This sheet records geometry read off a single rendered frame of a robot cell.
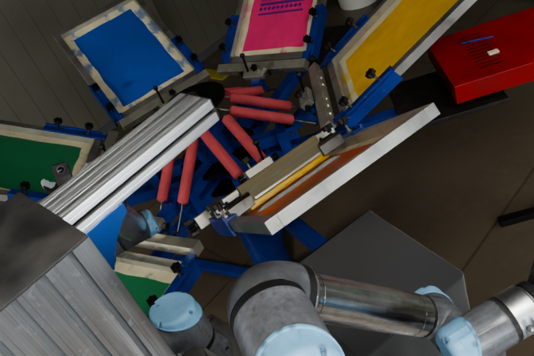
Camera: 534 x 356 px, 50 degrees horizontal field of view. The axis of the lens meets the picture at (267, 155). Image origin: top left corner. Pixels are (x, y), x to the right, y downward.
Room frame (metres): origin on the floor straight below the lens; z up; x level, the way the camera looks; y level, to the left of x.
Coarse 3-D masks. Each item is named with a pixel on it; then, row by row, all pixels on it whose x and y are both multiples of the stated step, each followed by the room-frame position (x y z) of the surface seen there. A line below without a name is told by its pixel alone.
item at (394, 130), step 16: (416, 112) 1.29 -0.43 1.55; (432, 112) 1.27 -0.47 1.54; (368, 128) 1.60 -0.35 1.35; (384, 128) 1.48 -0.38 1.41; (400, 128) 1.25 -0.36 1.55; (416, 128) 1.25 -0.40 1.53; (352, 144) 1.70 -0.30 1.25; (384, 144) 1.22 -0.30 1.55; (352, 160) 1.20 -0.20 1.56; (368, 160) 1.20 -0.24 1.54; (336, 176) 1.17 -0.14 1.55; (352, 176) 1.17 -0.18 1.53; (304, 192) 1.16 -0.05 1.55; (320, 192) 1.15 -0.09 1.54; (288, 208) 1.12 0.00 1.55; (304, 208) 1.12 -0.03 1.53; (240, 224) 1.35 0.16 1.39; (256, 224) 1.18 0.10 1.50; (272, 224) 1.10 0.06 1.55
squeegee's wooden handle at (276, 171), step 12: (300, 144) 1.76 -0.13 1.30; (312, 144) 1.75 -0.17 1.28; (288, 156) 1.73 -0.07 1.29; (300, 156) 1.72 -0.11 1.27; (312, 156) 1.72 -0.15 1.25; (264, 168) 1.70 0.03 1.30; (276, 168) 1.70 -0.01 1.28; (288, 168) 1.70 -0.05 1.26; (252, 180) 1.67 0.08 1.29; (264, 180) 1.67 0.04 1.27; (276, 180) 1.67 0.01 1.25; (240, 192) 1.65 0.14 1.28; (252, 192) 1.65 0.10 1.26
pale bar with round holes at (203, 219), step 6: (324, 132) 1.97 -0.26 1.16; (318, 138) 1.96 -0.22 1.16; (234, 192) 1.83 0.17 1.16; (228, 198) 1.81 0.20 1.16; (234, 198) 1.81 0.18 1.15; (198, 216) 1.77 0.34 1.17; (204, 216) 1.77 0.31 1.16; (210, 216) 1.77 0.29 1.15; (198, 222) 1.76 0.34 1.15; (204, 222) 1.76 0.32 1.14; (210, 222) 1.76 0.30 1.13
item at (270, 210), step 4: (300, 184) 1.56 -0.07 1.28; (284, 188) 1.69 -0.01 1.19; (280, 192) 1.67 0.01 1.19; (288, 192) 1.55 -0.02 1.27; (284, 196) 1.52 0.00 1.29; (268, 200) 1.66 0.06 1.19; (264, 204) 1.63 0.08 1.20; (272, 204) 1.52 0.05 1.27; (256, 208) 1.66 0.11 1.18; (260, 208) 1.60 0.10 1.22; (268, 208) 1.49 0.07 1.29; (272, 208) 1.45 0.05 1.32; (276, 208) 1.40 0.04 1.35; (280, 208) 1.36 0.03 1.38; (248, 212) 1.68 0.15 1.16; (252, 212) 1.62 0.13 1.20; (256, 212) 1.57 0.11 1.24; (260, 212) 1.51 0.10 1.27; (264, 212) 1.47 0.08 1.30; (268, 212) 1.42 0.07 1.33; (272, 212) 1.38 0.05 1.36
